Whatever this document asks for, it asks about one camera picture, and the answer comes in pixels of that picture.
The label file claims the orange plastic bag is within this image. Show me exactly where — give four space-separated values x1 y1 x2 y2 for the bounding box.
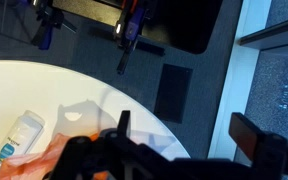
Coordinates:
0 132 110 180

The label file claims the black floor plate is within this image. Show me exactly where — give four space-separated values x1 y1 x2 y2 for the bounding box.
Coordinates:
154 64 193 123

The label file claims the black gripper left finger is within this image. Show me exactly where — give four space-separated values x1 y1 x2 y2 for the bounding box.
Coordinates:
49 110 171 180

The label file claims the white Pantene bottle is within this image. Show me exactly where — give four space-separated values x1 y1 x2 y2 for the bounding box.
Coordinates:
0 110 45 166

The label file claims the round white table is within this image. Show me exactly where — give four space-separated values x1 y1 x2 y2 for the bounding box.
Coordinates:
0 60 189 160

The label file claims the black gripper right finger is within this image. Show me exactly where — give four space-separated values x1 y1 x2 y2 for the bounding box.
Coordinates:
229 112 288 180

